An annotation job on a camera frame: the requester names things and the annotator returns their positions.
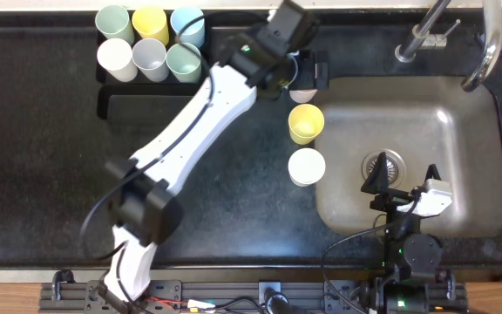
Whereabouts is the pink cup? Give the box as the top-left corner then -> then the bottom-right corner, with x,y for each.
288,88 -> 318,105

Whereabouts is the blue cup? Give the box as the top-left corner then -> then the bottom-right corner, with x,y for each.
170,5 -> 207,49

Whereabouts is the white cup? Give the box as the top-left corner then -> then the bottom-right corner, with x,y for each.
287,147 -> 327,188
96,38 -> 139,83

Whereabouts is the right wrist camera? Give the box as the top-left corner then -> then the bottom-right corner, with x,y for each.
397,178 -> 455,218

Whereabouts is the mounting rail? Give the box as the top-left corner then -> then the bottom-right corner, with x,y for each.
39,270 -> 470,314

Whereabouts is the green cup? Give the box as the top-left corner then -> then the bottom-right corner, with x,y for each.
166,42 -> 203,84
94,3 -> 136,46

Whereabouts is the grey cup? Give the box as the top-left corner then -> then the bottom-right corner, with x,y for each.
132,38 -> 170,83

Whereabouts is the steel tap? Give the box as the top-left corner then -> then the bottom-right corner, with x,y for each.
393,0 -> 502,93

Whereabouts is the steel sink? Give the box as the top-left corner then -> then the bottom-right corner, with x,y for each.
314,76 -> 502,239

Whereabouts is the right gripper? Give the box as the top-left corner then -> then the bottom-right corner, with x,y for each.
360,151 -> 443,213

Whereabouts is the black tray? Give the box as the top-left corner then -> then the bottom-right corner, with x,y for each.
95,25 -> 213,121

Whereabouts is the yellow cup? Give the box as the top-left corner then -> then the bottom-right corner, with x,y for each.
288,103 -> 325,146
131,4 -> 170,47

